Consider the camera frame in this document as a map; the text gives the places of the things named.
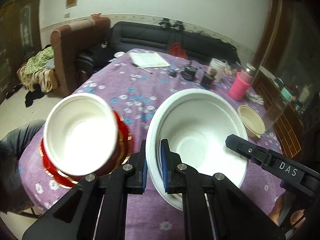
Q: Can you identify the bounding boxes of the red gold-rimmed glass plate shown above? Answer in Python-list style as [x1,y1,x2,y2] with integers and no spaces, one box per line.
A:
[39,112,133,188]

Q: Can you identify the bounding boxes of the large white paper bowl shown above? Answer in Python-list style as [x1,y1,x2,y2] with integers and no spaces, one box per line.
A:
[145,88,248,210]

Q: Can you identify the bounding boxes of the beige plastic bowl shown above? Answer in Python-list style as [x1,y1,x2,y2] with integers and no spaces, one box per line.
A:
[238,105,265,138]

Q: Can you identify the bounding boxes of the dark small jar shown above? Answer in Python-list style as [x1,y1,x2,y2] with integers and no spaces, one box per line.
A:
[200,71,216,89]

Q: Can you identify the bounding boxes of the small black charger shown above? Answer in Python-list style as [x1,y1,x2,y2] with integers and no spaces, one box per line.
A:
[168,69,178,78]

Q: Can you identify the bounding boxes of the black electronic device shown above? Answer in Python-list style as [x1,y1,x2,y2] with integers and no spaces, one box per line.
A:
[181,65,199,82]

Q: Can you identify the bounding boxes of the clear ballpoint pen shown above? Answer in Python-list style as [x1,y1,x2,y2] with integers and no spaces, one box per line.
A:
[131,62,153,74]

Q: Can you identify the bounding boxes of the white plastic jar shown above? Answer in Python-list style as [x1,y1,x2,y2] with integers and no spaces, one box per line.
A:
[208,59,226,82]

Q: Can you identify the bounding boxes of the white paper notepad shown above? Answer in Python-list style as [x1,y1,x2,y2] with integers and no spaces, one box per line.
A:
[129,53,170,68]

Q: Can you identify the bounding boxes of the red bag on sofa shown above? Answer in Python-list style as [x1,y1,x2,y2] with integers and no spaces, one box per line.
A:
[169,42,188,60]

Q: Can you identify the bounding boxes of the green patterned cloth pile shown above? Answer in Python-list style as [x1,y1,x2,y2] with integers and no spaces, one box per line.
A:
[17,46,59,93]

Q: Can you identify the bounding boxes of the black leather sofa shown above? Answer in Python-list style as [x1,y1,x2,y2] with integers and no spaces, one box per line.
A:
[75,21,241,76]

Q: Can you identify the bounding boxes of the brown armchair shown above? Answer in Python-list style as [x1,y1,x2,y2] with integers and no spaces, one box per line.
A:
[50,17,111,97]

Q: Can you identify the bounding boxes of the wooden glass cabinet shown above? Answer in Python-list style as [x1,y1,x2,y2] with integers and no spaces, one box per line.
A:
[1,0,41,102]

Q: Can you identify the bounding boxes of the small yellow wall picture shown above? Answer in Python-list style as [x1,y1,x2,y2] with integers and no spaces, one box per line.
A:
[66,0,77,9]

